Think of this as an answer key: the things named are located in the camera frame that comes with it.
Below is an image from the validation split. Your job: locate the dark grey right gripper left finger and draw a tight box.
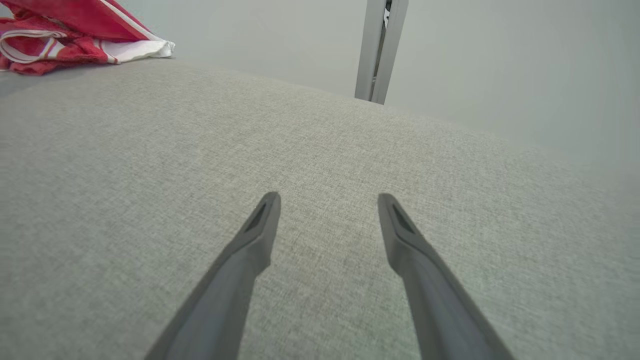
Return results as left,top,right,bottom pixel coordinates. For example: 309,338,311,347
145,191,282,360

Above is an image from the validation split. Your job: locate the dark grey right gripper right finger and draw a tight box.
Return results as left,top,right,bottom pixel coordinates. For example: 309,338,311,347
377,193,516,360

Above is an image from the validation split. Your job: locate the red and white jersey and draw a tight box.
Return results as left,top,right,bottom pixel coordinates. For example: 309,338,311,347
0,0,176,76

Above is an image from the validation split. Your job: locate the grey partition post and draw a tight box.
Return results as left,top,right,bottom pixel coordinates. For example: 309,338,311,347
354,0,410,106

